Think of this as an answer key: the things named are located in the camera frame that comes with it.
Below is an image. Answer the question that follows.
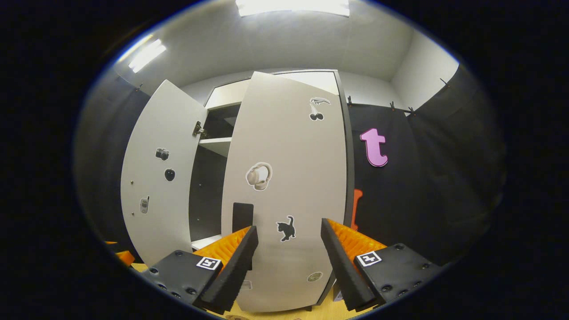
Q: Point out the cabinet door with cat sticker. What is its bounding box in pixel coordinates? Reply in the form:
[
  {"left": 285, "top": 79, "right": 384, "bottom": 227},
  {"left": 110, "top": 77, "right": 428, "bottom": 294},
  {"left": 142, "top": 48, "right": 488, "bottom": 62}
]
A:
[{"left": 220, "top": 71, "right": 348, "bottom": 313}]

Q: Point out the cabinet door with camera sticker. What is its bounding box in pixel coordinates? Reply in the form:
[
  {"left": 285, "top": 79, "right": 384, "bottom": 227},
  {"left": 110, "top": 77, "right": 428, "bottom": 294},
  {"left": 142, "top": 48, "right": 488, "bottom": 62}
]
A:
[{"left": 120, "top": 80, "right": 210, "bottom": 268}]

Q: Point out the black backdrop cloth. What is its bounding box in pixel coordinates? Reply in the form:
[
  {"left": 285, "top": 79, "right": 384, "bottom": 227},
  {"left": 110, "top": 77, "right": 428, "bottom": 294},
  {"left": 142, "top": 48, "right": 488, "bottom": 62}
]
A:
[
  {"left": 75, "top": 75, "right": 150, "bottom": 264},
  {"left": 346, "top": 64, "right": 506, "bottom": 268}
]

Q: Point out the white cabinet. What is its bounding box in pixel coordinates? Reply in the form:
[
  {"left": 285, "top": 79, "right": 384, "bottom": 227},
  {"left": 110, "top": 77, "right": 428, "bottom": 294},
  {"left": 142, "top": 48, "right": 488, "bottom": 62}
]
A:
[{"left": 121, "top": 69, "right": 356, "bottom": 312}]

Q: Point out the long ceiling light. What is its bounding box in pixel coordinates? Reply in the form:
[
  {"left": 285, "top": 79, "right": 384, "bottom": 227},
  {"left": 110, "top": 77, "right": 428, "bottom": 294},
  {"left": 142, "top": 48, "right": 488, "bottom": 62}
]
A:
[{"left": 128, "top": 39, "right": 168, "bottom": 74}]

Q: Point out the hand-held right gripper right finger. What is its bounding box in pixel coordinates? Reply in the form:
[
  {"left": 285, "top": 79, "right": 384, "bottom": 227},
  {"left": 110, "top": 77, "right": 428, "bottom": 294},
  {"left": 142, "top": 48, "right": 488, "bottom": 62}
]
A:
[{"left": 321, "top": 218, "right": 445, "bottom": 312}]

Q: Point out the rectangular ceiling light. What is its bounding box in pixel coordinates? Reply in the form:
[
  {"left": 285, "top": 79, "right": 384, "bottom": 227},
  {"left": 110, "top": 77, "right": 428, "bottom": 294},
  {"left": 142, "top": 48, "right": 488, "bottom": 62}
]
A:
[{"left": 235, "top": 0, "right": 351, "bottom": 18}]

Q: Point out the white cabinet shelf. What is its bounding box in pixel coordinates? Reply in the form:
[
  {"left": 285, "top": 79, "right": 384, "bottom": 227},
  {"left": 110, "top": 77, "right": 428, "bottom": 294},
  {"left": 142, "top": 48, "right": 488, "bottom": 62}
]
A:
[
  {"left": 198, "top": 136, "right": 233, "bottom": 158},
  {"left": 191, "top": 234, "right": 223, "bottom": 251}
]

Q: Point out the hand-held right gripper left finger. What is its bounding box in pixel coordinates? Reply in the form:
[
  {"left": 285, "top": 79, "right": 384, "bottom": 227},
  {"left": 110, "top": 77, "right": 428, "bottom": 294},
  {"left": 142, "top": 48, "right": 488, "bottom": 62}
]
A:
[{"left": 142, "top": 225, "right": 259, "bottom": 315}]

